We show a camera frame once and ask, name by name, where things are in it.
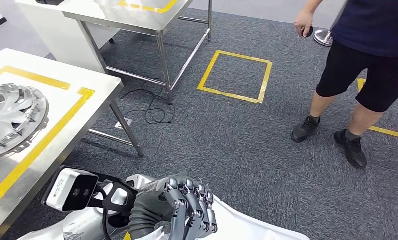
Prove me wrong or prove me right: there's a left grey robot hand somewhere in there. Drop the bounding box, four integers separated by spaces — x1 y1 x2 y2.
136 174 219 240

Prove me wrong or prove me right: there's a person's hand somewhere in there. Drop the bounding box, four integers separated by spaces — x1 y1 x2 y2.
294 9 315 38

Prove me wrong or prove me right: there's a black handheld device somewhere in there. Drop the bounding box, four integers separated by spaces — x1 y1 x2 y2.
301 25 315 39

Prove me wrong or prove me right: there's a white plastic part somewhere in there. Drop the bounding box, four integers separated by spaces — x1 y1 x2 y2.
134 195 310 240

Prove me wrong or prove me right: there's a steel workbench table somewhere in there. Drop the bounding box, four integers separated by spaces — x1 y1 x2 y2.
0 48 144 240

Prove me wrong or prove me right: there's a silver stanchion base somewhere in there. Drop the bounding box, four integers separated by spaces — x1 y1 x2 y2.
313 28 334 48

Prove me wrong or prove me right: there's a person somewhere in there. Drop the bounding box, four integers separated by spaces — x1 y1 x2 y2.
291 0 398 170

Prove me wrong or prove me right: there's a yellow floor tape square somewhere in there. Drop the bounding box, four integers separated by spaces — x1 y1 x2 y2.
196 49 273 105

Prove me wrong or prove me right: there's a white power strip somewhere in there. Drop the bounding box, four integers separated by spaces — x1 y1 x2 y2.
115 117 133 129

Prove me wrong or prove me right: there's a silver wheel hubcap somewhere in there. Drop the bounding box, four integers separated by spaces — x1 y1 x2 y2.
0 83 50 160

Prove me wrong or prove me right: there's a white table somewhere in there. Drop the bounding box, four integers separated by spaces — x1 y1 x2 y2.
15 0 120 74

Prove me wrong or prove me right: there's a black equipment case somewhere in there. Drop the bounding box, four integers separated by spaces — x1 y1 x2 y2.
34 0 65 7

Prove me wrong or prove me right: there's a black floor cable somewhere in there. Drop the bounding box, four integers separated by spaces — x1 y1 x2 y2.
121 87 176 126

